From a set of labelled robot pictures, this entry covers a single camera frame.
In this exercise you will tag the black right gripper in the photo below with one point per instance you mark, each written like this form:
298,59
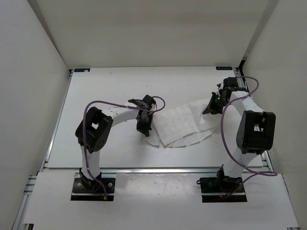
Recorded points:
211,108

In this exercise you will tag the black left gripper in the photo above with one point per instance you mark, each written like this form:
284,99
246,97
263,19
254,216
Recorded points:
144,129

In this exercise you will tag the white pleated skirt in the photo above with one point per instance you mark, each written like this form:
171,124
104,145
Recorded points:
181,126

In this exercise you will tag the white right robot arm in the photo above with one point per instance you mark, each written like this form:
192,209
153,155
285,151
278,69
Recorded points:
233,169

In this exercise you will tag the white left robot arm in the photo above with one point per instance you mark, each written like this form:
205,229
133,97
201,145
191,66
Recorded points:
93,131

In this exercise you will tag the blue right corner label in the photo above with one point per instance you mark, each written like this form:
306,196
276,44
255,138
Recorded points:
223,68

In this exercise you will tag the blue corner label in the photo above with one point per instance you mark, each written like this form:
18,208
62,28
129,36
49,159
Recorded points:
223,68
82,70

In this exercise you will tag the white front cover panel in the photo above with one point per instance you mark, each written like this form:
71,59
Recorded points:
158,202

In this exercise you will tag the blue left corner label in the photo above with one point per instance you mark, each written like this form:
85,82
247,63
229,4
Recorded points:
82,70

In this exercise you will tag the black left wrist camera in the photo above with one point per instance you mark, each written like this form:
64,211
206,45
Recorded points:
146,103

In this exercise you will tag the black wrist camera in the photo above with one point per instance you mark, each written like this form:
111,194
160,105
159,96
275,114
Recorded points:
146,103
230,82

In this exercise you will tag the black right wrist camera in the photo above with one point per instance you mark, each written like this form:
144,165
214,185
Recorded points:
230,82

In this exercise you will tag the aluminium right frame rail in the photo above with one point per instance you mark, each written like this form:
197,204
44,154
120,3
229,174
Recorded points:
242,79

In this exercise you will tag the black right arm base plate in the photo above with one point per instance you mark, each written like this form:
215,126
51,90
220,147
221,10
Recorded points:
215,191

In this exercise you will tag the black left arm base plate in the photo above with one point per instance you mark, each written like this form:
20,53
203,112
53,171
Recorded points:
82,193

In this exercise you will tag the aluminium table edge rail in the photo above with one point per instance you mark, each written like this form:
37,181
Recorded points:
151,170

